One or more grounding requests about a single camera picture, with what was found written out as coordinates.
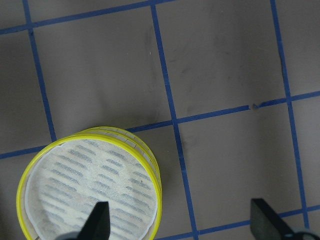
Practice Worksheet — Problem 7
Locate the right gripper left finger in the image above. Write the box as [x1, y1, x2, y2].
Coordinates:
[77, 201, 111, 240]

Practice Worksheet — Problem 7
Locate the yellow steamer basket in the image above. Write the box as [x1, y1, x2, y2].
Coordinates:
[79, 126, 163, 201]
[16, 133, 162, 240]

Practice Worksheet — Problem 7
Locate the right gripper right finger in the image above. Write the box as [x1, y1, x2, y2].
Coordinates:
[250, 198, 295, 240]

